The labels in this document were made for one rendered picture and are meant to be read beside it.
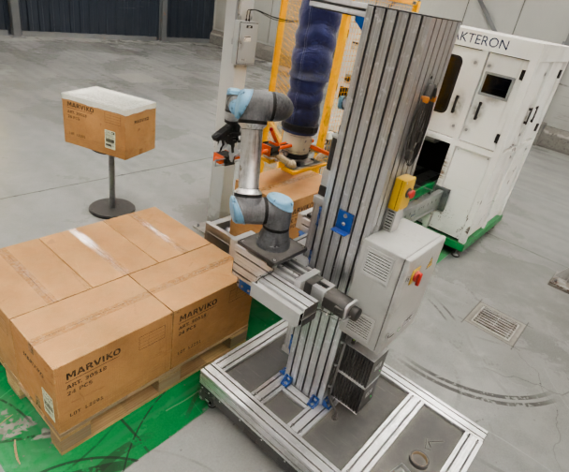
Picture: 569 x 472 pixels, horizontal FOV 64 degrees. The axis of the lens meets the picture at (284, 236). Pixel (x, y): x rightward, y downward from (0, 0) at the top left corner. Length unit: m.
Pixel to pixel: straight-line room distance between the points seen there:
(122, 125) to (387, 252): 2.59
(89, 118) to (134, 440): 2.50
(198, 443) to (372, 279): 1.24
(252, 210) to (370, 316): 0.65
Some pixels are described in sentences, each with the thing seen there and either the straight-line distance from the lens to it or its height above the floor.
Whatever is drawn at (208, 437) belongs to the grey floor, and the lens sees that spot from 2.55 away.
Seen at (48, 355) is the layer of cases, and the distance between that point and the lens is 2.20.
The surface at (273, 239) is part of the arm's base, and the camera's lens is 1.94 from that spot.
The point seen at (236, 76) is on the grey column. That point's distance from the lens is 3.67.
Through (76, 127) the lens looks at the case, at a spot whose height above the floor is 0.77.
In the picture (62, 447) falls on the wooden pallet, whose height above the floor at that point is 0.06.
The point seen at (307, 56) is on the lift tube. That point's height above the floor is 1.72.
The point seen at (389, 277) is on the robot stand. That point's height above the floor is 1.13.
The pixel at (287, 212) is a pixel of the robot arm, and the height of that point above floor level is 1.23.
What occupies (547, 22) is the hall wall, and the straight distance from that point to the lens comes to 10.99.
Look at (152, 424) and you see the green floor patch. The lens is 2.59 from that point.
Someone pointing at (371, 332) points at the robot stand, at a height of 0.85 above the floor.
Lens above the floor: 2.04
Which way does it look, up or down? 29 degrees down
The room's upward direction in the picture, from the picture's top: 11 degrees clockwise
